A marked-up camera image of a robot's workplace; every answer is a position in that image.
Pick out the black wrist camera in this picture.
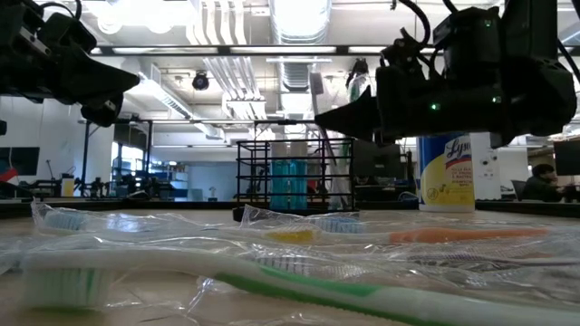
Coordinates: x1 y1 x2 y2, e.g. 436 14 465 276
35 11 99 53
432 5 503 69

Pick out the black metal rig frame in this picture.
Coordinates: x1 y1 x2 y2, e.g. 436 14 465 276
79 117 318 200

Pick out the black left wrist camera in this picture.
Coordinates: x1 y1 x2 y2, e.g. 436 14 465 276
35 11 99 53

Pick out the person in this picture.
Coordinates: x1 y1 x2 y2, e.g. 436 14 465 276
519 162 580 204

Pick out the black ceiling cord hanger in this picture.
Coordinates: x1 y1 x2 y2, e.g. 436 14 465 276
347 57 371 90

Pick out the black ceiling camera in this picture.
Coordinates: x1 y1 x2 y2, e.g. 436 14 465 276
190 71 211 91

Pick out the orange white toothbrush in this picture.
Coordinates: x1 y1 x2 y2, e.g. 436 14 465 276
262 225 552 248

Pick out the blue white toothbrush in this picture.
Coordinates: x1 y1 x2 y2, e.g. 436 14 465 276
31 201 209 236
312 216 368 235

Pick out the blue toothpaste tube white cap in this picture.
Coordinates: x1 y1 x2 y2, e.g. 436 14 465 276
289 142 309 211
270 142 290 211

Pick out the black wire caddy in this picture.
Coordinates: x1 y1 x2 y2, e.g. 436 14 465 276
232 138 362 224

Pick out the ribbed silver ceiling duct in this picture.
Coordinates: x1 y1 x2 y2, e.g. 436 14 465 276
269 0 333 91

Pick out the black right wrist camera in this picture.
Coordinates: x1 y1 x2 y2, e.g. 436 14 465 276
432 5 503 69

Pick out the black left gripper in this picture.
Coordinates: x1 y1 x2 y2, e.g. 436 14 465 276
0 26 140 128

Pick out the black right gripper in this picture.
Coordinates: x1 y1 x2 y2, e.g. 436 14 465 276
314 26 504 147

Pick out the yellow blue wipes canister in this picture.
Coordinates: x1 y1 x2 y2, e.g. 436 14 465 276
415 131 477 214

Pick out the black wall monitor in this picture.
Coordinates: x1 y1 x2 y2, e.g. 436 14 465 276
0 147 41 177

